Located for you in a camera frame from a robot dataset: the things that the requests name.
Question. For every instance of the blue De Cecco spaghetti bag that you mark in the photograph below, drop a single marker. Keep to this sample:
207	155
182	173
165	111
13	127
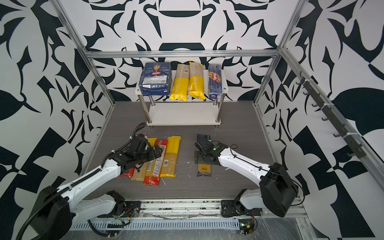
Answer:
204	169

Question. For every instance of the white two-tier shelf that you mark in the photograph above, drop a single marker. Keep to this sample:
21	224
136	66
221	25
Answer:
190	112

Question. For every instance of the yellow Pastatime spaghetti bag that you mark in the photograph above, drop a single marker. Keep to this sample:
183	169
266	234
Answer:
196	89

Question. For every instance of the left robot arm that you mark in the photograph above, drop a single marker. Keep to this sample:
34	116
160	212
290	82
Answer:
57	210

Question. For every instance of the wall hook rail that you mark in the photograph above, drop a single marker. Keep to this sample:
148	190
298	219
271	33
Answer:
333	115

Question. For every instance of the blue Barilla multipack bag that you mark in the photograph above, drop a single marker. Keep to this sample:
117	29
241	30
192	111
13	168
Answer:
156	79

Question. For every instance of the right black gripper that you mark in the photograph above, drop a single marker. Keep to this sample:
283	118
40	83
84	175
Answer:
198	157

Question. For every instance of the blue Barilla spaghetti box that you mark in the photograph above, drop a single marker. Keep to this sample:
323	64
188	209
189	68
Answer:
215	82

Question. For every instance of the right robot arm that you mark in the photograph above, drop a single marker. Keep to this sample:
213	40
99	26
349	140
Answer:
276	189

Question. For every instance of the red clear spaghetti bag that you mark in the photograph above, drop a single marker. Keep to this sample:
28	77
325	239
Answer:
152	176

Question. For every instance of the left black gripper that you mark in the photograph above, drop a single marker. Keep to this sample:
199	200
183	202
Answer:
152	154

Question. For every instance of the white cable duct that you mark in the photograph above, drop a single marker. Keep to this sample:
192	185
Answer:
175	224

